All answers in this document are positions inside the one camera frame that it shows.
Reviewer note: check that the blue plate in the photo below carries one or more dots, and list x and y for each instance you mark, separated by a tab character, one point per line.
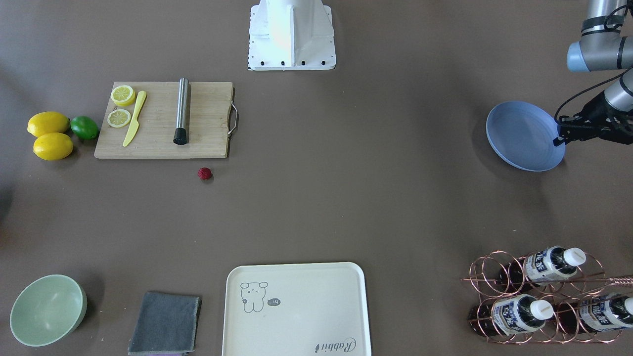
523	136

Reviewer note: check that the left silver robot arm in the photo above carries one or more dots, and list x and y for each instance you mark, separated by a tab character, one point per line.
601	47

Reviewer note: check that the dark drink bottle back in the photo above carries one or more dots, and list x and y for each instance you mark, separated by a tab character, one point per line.
600	314

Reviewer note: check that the dark drink bottle middle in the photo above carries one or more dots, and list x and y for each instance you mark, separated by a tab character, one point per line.
552	264

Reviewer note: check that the wooden cutting board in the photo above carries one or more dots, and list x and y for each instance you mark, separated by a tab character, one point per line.
208	124

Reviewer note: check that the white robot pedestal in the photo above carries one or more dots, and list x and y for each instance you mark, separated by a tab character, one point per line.
291	35

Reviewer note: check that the cream plastic tray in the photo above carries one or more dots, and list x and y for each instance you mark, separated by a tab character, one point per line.
316	309

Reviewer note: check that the dark drink bottle front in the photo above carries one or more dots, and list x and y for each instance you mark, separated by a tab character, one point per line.
509	316

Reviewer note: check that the yellow lemon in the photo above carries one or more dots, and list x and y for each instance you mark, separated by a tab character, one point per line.
47	122
53	146

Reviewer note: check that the copper wire bottle rack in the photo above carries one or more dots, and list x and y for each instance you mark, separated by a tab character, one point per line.
591	281

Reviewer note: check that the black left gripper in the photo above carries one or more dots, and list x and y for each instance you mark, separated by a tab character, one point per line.
598	111

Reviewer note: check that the green bowl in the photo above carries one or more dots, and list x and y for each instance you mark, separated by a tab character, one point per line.
48	310

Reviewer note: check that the yellow plastic knife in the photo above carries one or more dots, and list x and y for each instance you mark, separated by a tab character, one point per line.
134	124

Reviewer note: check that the steel muddler black tip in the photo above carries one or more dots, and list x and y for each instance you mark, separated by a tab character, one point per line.
183	101

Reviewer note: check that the dark drink bottle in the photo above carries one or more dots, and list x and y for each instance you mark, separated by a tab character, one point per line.
600	314
552	264
509	316

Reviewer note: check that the red strawberry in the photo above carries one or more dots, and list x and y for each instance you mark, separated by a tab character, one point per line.
204	173

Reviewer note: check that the grey folded cloth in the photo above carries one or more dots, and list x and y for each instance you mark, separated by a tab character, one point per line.
166	325

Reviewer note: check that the lemon slice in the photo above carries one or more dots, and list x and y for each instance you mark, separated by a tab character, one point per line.
123	95
118	118

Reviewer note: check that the green lime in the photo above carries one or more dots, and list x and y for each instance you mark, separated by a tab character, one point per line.
84	127

